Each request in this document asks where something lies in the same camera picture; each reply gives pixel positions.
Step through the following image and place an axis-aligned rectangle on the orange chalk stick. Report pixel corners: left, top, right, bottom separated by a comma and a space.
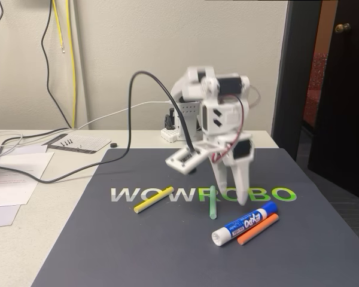
236, 213, 279, 246

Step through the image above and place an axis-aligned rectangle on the blue dry erase marker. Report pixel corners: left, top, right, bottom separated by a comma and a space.
211, 201, 279, 248

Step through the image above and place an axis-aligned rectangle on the yellow chalk stick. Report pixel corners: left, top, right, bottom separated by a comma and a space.
133, 186, 174, 214

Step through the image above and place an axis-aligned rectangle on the long black camera cable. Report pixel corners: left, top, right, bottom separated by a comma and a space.
0, 0, 197, 184

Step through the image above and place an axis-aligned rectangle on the white printed paper sheet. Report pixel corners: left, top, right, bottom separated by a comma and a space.
0, 151, 55, 208

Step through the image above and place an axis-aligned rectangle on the green chalk stick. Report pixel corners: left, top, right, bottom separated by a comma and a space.
208, 185, 219, 219

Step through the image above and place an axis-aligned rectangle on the short yellow cable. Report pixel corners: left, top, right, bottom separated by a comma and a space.
51, 0, 65, 54

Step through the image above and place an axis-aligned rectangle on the dark wooden door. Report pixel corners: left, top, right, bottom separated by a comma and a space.
307, 0, 359, 206

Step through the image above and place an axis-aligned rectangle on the white blank paper sheet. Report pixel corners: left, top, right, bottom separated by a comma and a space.
0, 145, 48, 157
0, 204, 22, 229

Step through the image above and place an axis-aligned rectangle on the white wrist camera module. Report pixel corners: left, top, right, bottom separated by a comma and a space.
165, 141, 212, 176

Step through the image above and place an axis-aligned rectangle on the dark grey door frame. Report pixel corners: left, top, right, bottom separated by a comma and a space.
270, 0, 323, 164

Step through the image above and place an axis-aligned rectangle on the ruled screw card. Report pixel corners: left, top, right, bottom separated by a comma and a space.
41, 134, 112, 155

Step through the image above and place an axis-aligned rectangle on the long yellow cable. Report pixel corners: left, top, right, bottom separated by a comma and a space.
66, 0, 77, 129

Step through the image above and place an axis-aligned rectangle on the brass door knob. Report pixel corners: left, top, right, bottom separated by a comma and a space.
334, 23, 352, 35

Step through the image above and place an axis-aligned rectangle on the grey mat with logo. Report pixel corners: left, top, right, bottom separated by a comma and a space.
31, 148, 359, 287

